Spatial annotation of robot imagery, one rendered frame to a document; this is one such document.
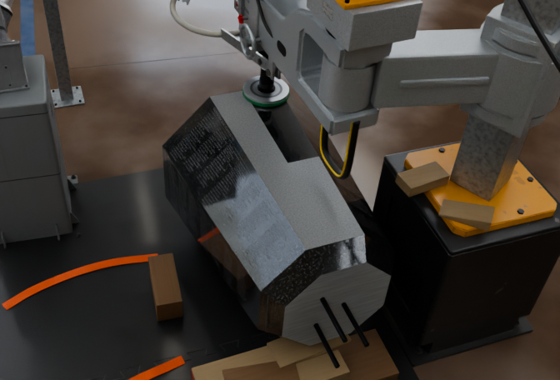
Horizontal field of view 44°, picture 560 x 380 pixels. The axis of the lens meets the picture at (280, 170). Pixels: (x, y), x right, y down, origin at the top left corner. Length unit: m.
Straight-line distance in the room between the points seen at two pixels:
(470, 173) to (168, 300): 1.45
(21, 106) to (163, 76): 1.77
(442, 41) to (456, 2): 3.61
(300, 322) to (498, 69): 1.18
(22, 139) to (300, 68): 1.36
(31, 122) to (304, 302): 1.47
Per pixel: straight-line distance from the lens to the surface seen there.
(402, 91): 2.47
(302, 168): 2.85
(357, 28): 2.15
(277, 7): 2.76
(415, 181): 2.87
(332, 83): 2.40
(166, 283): 3.30
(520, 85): 2.56
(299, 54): 2.59
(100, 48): 5.14
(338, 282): 2.62
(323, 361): 2.99
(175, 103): 4.55
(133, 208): 3.82
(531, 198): 3.04
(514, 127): 2.67
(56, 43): 4.41
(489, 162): 2.85
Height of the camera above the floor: 2.70
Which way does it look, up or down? 42 degrees down
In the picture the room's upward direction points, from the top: 5 degrees clockwise
